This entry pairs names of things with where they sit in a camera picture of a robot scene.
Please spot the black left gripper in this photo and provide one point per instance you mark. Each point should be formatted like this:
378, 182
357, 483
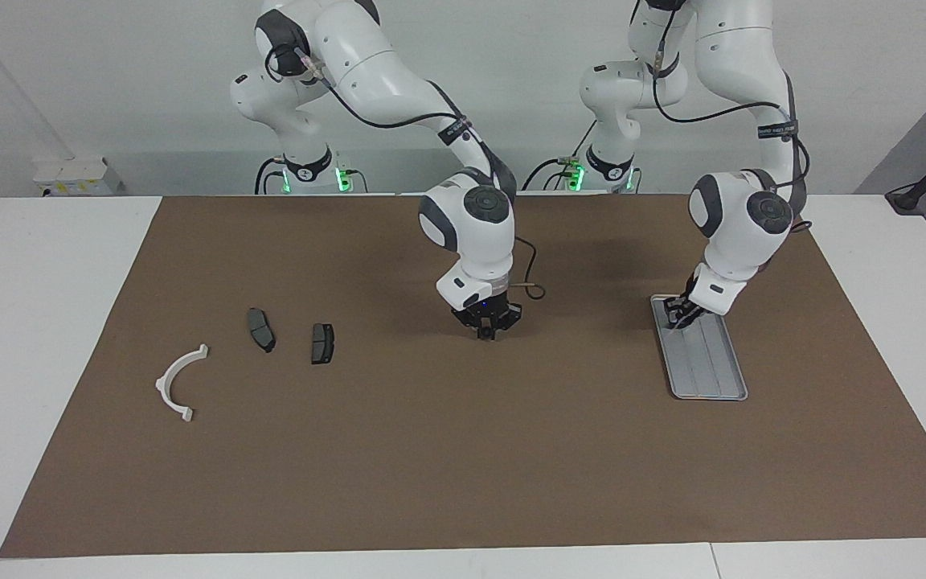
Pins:
686, 291

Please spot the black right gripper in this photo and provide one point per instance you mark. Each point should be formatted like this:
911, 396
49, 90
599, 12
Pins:
485, 307

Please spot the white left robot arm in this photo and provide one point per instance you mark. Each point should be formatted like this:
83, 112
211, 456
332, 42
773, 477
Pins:
740, 217

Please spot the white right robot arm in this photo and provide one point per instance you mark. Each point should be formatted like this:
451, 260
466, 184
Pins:
471, 233

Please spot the silver metal tray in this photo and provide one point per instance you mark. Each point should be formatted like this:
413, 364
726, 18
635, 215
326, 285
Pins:
712, 370

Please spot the brown table mat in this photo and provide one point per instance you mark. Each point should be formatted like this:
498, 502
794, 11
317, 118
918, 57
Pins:
463, 450

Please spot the short dark brake pad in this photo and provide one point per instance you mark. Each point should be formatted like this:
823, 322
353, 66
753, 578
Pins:
322, 344

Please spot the long dark brake pad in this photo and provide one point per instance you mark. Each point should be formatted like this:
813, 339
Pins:
261, 330

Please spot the white box with labels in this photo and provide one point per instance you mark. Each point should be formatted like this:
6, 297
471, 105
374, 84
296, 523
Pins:
77, 173

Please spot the white semicircular bracket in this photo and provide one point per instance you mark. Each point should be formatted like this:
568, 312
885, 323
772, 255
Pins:
162, 386

